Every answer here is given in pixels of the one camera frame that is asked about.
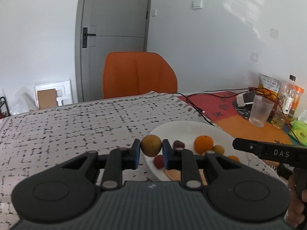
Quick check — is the black door handle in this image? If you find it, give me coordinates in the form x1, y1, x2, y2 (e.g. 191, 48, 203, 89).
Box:
81, 27, 96, 48

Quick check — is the yellow liquid bottle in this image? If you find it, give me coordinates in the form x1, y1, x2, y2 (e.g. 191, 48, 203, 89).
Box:
271, 105, 287, 128

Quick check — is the grey door with handle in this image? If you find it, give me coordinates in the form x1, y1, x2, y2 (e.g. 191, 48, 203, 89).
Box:
75, 0, 154, 103

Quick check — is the black cable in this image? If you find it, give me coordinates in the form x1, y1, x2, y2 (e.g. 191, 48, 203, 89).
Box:
172, 87, 255, 125

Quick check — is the large orange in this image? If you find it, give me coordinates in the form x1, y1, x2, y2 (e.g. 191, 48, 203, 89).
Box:
194, 135, 214, 154

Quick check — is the bread slice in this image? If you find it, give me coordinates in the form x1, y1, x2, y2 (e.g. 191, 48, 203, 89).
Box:
161, 169, 207, 182

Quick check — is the white plate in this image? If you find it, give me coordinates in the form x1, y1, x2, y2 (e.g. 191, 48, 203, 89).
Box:
144, 121, 282, 182

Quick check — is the white foam packaging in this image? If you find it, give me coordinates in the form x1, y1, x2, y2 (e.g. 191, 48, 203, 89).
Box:
34, 79, 72, 109

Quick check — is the frosted plastic cup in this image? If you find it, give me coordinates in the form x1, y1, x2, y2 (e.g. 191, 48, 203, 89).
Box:
249, 95, 274, 128

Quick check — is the person's right hand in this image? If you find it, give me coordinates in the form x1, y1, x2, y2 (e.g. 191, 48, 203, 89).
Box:
285, 172, 307, 229

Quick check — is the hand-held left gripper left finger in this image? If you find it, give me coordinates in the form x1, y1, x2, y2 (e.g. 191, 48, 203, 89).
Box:
61, 139, 141, 190

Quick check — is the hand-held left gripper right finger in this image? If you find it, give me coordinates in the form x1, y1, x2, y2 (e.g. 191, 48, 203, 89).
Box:
162, 139, 247, 190

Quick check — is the green tissue pack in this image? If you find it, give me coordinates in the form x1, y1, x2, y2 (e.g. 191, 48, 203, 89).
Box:
289, 120, 307, 146

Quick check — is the orange chair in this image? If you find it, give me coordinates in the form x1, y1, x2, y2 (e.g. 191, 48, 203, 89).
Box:
103, 51, 178, 99

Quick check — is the yellow snack bag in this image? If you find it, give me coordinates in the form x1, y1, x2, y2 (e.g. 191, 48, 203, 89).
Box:
258, 73, 281, 96

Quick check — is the red and orange table mat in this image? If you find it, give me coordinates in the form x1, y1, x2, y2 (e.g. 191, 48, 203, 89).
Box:
177, 90, 307, 146

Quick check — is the black wire rack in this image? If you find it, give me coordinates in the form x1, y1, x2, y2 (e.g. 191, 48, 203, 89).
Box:
0, 96, 9, 119

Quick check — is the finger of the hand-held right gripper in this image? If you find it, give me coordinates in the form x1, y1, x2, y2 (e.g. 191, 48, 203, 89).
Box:
232, 138, 261, 159

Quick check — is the white and black charger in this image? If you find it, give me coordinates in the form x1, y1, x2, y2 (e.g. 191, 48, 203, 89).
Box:
236, 92, 257, 107

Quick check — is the brown cardboard piece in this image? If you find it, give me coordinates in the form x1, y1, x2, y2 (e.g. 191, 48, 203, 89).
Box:
37, 89, 57, 109

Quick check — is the clear plastic wrap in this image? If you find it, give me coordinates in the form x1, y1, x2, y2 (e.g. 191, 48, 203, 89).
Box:
10, 93, 36, 115

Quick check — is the clear bottle with black cap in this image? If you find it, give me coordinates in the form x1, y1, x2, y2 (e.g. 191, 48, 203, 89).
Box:
279, 75, 296, 115

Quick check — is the orange-lidded jar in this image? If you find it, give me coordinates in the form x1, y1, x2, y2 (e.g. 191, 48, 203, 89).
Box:
289, 86, 305, 122

